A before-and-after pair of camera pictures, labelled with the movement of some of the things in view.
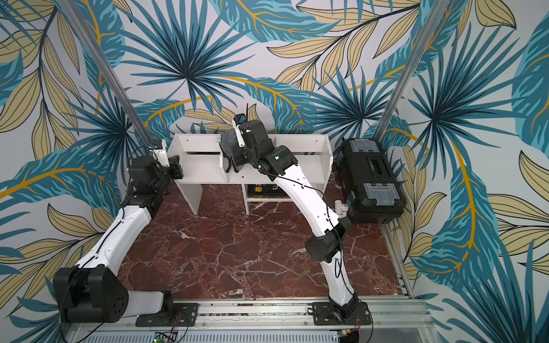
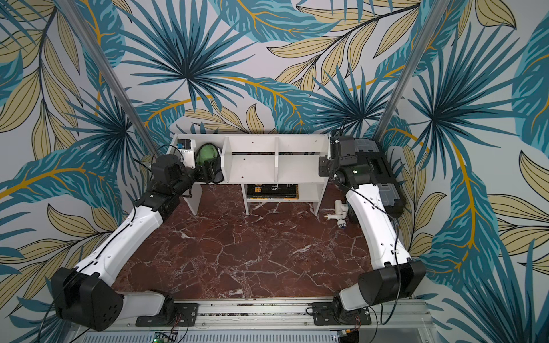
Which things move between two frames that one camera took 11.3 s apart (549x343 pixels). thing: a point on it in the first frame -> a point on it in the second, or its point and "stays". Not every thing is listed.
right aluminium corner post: (432, 19) stays
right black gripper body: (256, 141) -> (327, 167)
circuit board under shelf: (266, 191) stays
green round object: (228, 141) -> (207, 151)
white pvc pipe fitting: (340, 209) stays
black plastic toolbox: (369, 181) stays
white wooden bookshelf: (195, 159) stays
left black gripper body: (174, 171) -> (200, 174)
